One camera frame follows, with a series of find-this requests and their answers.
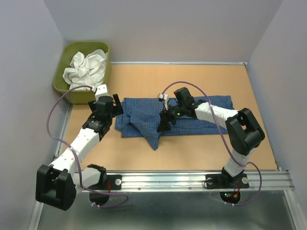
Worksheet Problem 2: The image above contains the blue checkered long sleeve shirt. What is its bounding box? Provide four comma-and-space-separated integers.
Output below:
114, 95, 235, 151

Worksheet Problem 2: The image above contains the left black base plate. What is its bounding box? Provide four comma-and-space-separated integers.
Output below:
83, 173, 122, 191

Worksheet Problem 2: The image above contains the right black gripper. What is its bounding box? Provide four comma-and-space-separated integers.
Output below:
157, 102, 186, 132

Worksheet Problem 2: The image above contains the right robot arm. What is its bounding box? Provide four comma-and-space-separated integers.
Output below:
157, 87, 265, 189

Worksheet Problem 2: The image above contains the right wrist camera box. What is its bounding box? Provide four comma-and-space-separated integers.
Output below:
157, 93, 169, 110

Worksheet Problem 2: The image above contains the aluminium mounting rail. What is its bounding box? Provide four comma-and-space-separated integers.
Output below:
28, 105, 300, 230

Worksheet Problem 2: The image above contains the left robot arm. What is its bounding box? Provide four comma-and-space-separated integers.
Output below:
35, 94, 123, 211

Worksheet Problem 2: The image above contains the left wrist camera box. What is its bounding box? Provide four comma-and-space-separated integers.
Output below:
91, 84, 110, 101

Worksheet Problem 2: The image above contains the green plastic bin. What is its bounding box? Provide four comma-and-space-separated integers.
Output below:
53, 41, 111, 104

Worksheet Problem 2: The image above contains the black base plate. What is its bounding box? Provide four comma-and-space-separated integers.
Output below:
204, 173, 249, 190
83, 173, 122, 191

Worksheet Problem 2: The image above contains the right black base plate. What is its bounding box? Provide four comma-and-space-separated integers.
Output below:
204, 173, 249, 190

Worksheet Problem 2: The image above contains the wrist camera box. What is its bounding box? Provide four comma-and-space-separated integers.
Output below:
91, 84, 110, 101
157, 93, 169, 110

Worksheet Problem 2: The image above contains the white crumpled shirt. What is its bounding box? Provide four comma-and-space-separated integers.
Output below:
62, 49, 108, 88

